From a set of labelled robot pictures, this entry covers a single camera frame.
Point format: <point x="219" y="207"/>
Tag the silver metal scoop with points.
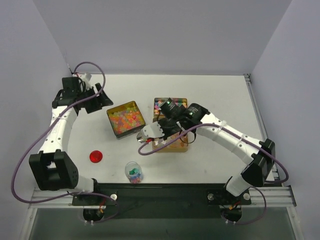
<point x="142" y="138"/>

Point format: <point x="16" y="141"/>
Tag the dark square candy tin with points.
<point x="125" y="119"/>

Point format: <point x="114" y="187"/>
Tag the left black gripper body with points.
<point x="99" y="99"/>

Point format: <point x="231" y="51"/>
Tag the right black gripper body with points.
<point x="163" y="125"/>

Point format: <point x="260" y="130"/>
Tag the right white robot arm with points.
<point x="256" y="154"/>

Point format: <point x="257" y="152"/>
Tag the clear glass jar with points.
<point x="133" y="172"/>

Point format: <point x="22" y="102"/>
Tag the gold rectangular candy tin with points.
<point x="158" y="101"/>

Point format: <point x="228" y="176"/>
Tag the gold square candy tin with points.
<point x="179" y="146"/>

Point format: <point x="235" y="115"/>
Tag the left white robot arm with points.
<point x="52" y="167"/>

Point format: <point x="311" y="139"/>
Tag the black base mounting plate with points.
<point x="159" y="200"/>

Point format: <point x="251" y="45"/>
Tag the aluminium frame rail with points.
<point x="275" y="196"/>

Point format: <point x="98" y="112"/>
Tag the red round jar lid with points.
<point x="96" y="156"/>

